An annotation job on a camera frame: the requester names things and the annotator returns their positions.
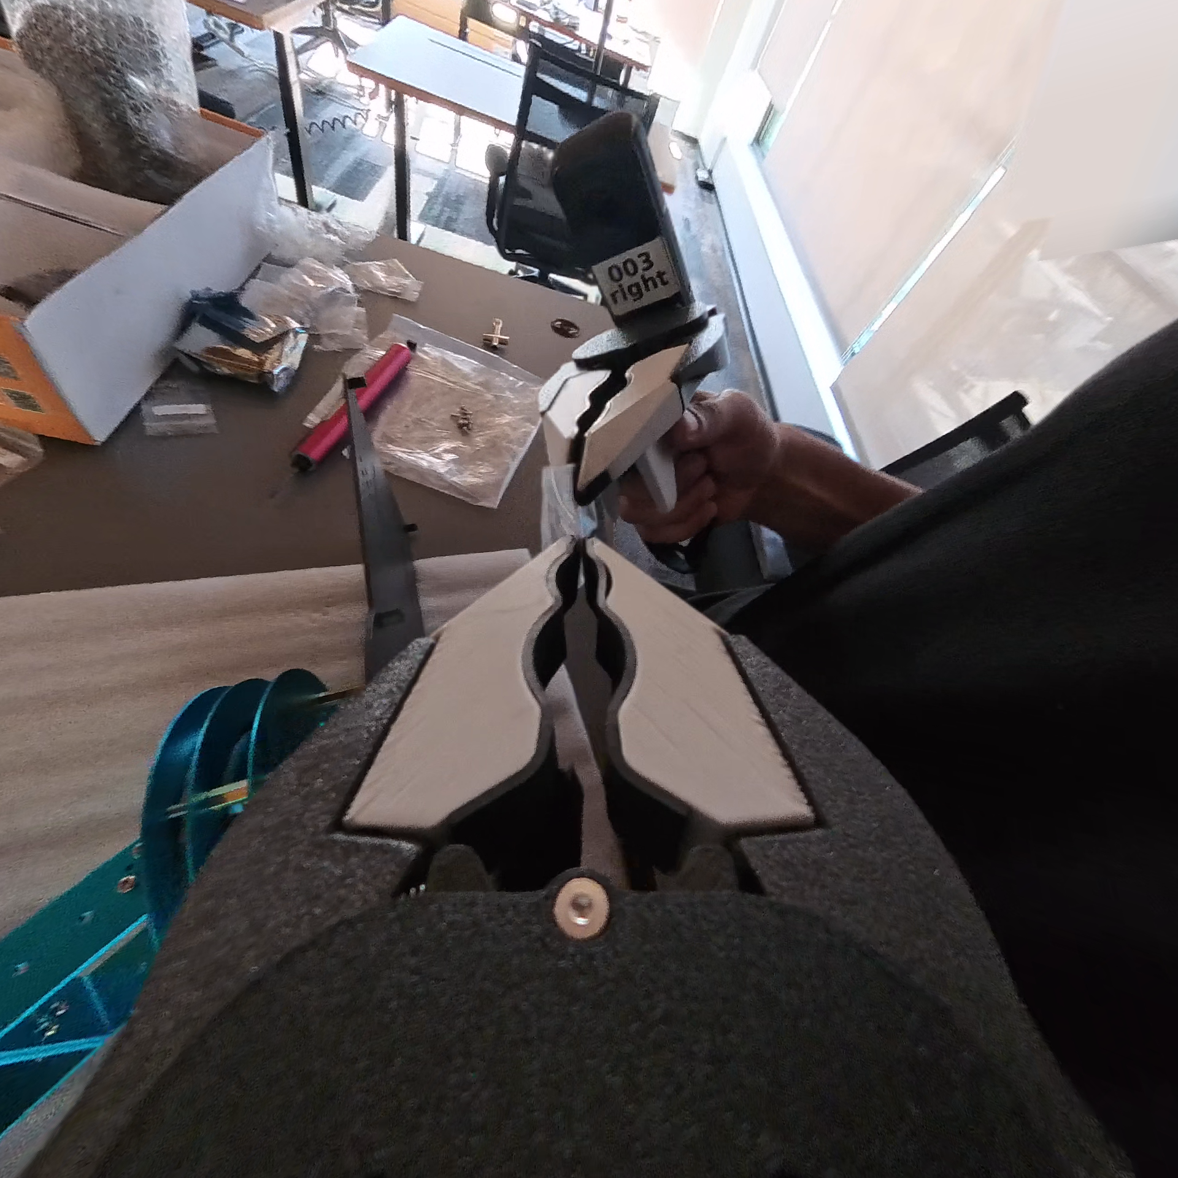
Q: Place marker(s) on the small clear plastic bag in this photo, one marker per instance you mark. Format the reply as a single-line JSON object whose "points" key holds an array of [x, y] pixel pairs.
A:
{"points": [[565, 515]]}

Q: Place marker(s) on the large clear zip bag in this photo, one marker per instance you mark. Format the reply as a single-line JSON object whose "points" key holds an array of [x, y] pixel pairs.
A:
{"points": [[460, 450]]}

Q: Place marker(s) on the metal cross wrench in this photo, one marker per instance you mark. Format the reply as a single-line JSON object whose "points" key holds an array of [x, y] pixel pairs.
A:
{"points": [[498, 333]]}

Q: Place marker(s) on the wooden top table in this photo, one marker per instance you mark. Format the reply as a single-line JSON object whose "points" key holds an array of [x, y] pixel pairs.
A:
{"points": [[276, 27]]}

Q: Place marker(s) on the small clear parts bag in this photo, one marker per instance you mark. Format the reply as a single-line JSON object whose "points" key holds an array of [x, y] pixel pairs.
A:
{"points": [[179, 417]]}

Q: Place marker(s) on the red screwdriver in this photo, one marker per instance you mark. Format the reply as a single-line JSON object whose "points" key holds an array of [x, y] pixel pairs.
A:
{"points": [[367, 392]]}

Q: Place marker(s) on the grey top table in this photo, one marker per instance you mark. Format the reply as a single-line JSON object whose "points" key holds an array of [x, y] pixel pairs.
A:
{"points": [[441, 65]]}

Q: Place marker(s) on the pile of clear parts bags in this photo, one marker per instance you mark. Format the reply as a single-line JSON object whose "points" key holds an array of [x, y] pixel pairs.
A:
{"points": [[321, 277]]}

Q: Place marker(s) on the white window blind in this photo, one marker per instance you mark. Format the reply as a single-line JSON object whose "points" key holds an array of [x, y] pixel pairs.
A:
{"points": [[966, 184]]}

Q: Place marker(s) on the white foam sheet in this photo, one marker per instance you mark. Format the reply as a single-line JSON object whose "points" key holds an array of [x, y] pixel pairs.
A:
{"points": [[183, 636]]}

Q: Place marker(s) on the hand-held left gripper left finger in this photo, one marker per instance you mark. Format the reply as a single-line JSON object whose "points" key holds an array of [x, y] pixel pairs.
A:
{"points": [[460, 718]]}

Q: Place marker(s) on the narrow clear sleeve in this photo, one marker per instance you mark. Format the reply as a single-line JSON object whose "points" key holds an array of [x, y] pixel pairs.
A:
{"points": [[326, 406]]}

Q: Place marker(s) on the blue hobby robot arm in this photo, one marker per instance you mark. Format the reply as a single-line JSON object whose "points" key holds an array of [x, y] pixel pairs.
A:
{"points": [[391, 571]]}

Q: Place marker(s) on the bubble wrap bundle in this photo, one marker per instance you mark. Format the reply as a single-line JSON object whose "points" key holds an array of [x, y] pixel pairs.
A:
{"points": [[111, 91]]}

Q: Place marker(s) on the round metal grommet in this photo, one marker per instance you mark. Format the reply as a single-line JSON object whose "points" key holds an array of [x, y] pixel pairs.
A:
{"points": [[565, 327]]}

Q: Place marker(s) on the person's right hand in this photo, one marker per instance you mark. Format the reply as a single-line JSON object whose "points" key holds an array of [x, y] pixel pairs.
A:
{"points": [[736, 469]]}

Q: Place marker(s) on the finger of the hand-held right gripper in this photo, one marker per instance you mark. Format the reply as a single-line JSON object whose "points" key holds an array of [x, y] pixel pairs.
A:
{"points": [[635, 432], [565, 418]]}

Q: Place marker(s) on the silver foil bag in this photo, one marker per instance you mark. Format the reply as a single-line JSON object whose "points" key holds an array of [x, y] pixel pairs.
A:
{"points": [[248, 349]]}

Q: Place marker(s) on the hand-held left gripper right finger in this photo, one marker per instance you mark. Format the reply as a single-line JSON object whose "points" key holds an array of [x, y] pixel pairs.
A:
{"points": [[708, 727]]}

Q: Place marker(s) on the orange cardboard box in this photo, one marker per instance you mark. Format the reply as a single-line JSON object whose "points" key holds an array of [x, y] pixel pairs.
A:
{"points": [[137, 303]]}

